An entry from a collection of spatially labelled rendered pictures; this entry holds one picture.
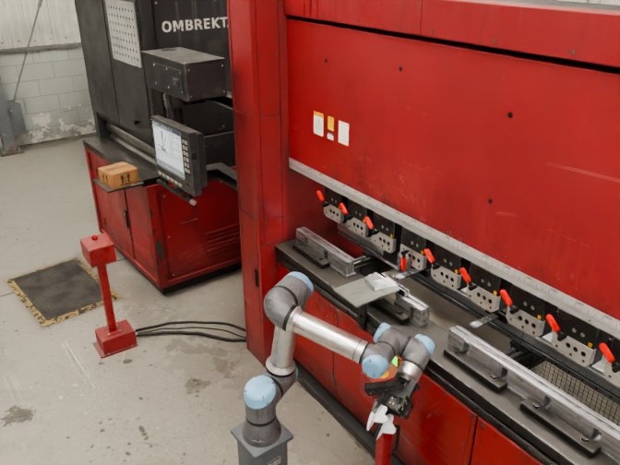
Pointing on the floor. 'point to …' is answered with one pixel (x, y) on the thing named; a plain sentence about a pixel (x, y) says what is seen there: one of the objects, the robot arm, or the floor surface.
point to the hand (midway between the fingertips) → (371, 431)
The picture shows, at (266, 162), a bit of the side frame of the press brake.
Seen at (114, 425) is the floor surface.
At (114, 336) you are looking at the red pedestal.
